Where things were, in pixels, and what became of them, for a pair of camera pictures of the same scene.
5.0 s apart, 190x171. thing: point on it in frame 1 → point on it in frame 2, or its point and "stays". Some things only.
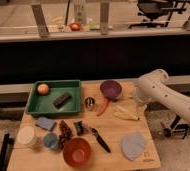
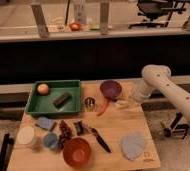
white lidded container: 26,135 stays
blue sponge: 45,122 stays
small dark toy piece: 79,127 stays
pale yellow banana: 127,111 → 125,104
